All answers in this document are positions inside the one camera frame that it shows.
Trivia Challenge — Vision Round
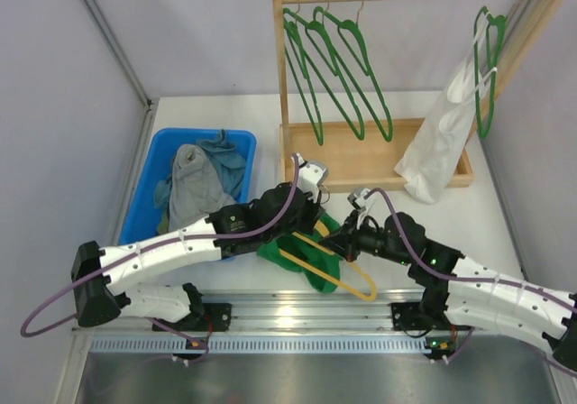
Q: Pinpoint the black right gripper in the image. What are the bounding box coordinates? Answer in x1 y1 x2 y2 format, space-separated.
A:
320 210 412 266

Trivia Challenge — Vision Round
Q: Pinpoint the green tank top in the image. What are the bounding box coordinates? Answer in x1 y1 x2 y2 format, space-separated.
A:
257 234 341 294

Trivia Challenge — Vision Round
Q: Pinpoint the yellow hanger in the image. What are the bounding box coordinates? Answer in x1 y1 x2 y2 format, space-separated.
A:
282 200 378 302

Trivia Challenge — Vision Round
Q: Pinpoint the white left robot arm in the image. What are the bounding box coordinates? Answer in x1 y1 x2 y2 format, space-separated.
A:
71 182 322 329

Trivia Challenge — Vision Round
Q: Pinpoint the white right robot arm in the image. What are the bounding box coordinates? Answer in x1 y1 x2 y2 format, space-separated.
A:
320 211 576 371

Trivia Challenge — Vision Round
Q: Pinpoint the white tank top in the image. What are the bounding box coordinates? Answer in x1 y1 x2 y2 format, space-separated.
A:
394 39 475 204

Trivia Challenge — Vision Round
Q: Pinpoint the green hanger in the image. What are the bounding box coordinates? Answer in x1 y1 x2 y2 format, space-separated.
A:
282 7 325 145
306 6 365 140
337 19 394 142

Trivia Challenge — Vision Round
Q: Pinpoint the green hanger far left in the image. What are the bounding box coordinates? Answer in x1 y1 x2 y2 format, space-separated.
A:
282 7 325 145

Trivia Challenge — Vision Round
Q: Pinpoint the green hanger right end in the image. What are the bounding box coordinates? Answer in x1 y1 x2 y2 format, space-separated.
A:
473 6 507 140

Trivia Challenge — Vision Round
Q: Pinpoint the wooden clothes rack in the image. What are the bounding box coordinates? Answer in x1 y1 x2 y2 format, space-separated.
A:
272 0 564 193

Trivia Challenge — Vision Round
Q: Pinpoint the teal blue garment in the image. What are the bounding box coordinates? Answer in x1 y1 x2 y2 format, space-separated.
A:
153 130 246 234

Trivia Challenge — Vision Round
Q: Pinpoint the grey garment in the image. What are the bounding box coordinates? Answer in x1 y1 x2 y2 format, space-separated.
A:
169 144 235 232

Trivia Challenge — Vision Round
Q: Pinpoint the blue plastic bin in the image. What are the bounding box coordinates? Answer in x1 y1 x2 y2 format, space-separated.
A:
119 128 257 244

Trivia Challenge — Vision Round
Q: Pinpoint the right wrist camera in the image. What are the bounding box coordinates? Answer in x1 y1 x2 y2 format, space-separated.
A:
347 187 375 228

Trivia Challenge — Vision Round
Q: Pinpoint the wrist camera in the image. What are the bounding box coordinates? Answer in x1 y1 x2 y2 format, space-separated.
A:
297 155 329 200
347 187 375 228

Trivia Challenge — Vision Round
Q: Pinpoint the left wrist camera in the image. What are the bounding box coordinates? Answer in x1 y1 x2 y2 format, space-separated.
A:
297 155 329 200

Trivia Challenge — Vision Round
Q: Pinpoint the aluminium mounting rail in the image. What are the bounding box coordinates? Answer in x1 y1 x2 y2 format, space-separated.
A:
72 289 451 355

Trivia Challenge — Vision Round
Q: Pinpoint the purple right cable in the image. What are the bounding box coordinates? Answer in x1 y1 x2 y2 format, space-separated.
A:
364 188 577 373

